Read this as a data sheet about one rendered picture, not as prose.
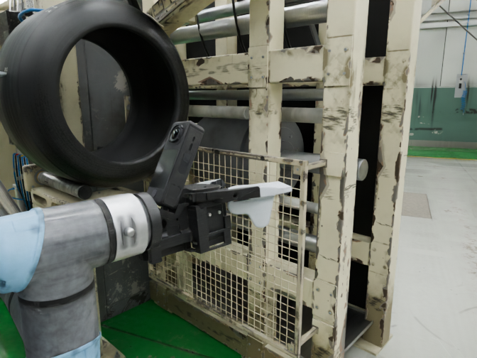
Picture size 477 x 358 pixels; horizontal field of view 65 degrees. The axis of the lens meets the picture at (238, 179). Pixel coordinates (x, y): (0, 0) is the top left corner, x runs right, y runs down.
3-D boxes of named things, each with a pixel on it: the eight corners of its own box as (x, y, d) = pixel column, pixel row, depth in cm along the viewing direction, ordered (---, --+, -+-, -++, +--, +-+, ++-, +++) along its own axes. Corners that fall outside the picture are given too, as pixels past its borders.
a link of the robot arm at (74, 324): (80, 327, 50) (72, 251, 48) (114, 373, 42) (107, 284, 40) (14, 353, 45) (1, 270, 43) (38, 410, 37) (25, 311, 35)
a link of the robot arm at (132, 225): (87, 196, 45) (114, 201, 39) (123, 190, 48) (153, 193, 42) (95, 256, 46) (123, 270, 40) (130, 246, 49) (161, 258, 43)
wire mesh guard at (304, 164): (148, 277, 188) (140, 138, 173) (151, 275, 189) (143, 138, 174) (297, 360, 129) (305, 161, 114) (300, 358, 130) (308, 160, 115)
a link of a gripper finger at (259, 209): (293, 221, 53) (228, 228, 52) (290, 180, 52) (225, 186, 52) (299, 226, 50) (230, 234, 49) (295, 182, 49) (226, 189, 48)
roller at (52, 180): (36, 183, 138) (35, 171, 137) (49, 181, 141) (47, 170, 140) (79, 201, 115) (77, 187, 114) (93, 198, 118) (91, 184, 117)
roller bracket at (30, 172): (24, 191, 137) (21, 165, 135) (121, 175, 166) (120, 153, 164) (28, 192, 135) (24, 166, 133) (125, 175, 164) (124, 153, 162)
